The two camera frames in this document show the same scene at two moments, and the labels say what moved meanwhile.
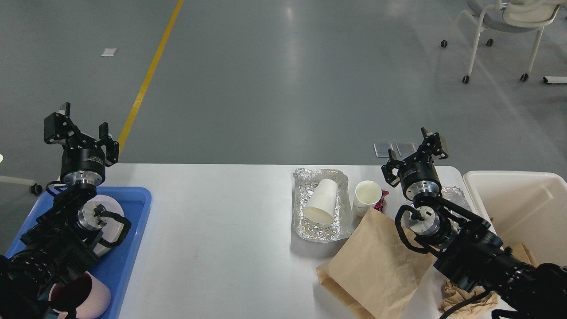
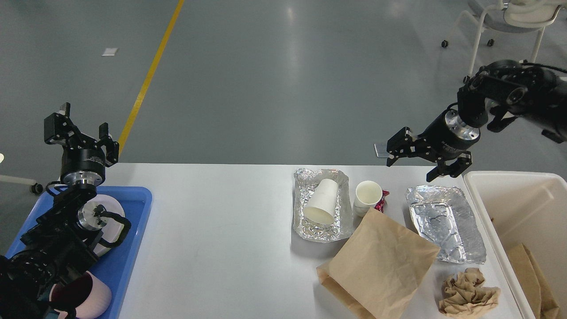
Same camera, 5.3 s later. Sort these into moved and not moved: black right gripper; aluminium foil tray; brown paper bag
Moved: black right gripper
Not moved: brown paper bag; aluminium foil tray
